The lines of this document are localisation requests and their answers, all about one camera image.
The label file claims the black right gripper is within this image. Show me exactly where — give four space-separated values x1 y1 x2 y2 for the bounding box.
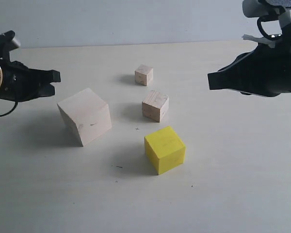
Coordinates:
207 36 291 97

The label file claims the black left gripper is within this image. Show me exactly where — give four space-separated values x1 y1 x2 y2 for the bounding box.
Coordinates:
0 60 61 102

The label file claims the large wooden cube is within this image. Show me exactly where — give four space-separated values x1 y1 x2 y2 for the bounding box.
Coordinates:
57 88 112 147

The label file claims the medium wooden cube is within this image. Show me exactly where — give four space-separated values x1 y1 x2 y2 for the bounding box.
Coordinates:
142 90 169 122

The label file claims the yellow cube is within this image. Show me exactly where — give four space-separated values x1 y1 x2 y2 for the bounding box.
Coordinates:
144 126 186 175

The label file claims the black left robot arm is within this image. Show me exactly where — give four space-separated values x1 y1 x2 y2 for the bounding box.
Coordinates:
0 60 61 102

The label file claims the small wooden cube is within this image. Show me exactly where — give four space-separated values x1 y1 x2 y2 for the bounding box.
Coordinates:
135 65 154 86

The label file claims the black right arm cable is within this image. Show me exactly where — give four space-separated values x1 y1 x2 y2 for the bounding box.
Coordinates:
257 14 274 39

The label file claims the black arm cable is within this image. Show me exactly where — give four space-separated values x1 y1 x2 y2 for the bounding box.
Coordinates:
0 100 18 117
257 14 274 39

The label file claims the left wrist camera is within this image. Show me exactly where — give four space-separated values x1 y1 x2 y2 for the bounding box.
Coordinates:
0 30 20 51

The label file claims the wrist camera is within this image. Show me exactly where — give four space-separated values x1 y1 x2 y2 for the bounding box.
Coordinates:
242 0 291 28
0 30 20 51

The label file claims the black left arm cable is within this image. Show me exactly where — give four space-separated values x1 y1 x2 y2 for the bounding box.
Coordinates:
0 100 18 117

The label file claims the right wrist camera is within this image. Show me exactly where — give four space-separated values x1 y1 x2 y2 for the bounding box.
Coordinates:
242 0 291 28

